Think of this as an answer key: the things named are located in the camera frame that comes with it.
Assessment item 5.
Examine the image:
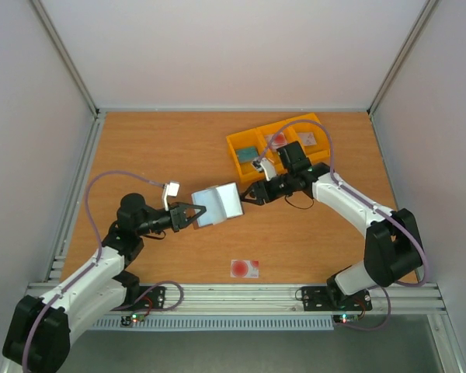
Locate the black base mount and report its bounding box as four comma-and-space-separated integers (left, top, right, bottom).
113, 285, 166, 312
296, 286, 373, 312

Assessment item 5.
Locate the red circle card stack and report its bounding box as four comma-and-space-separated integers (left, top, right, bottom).
264, 132, 287, 150

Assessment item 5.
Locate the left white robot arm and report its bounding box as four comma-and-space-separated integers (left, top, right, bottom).
2, 193, 207, 372

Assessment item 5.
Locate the grey slotted cable duct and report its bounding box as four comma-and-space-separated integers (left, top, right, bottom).
92, 314, 334, 332

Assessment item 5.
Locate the left circuit board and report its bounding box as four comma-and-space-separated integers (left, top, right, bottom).
120, 313, 146, 327

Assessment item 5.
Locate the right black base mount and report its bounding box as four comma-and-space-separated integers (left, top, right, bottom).
296, 286, 373, 312

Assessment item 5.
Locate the brown leather card holder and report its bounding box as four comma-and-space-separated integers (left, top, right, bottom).
191, 183, 244, 228

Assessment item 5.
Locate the right circuit board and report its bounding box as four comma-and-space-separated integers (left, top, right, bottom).
333, 313, 360, 324

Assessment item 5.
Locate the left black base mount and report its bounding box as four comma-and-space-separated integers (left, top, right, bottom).
113, 285, 166, 312

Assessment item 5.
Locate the aluminium front rail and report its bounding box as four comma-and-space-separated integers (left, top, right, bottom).
19, 282, 447, 315

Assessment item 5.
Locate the circuit board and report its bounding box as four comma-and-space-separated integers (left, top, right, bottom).
333, 313, 360, 324
120, 313, 146, 327

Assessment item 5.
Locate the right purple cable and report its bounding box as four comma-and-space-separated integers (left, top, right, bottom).
258, 119, 429, 332

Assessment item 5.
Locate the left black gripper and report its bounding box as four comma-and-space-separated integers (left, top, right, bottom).
137, 201, 207, 236

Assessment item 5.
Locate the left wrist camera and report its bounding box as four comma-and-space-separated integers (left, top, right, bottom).
162, 181, 180, 211

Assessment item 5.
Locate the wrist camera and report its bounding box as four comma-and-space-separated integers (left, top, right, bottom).
162, 181, 180, 211
252, 158, 277, 181

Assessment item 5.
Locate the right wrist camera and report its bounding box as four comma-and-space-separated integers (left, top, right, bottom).
252, 158, 277, 181

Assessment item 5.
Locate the grey white card stack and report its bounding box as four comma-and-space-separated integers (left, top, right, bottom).
297, 132, 317, 146

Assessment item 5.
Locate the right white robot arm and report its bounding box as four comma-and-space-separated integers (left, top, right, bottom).
240, 142, 426, 308

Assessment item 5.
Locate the yellow three-compartment bin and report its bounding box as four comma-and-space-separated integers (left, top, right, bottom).
226, 113, 331, 184

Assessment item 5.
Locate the teal card stack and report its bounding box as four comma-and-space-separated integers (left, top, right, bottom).
235, 146, 259, 164

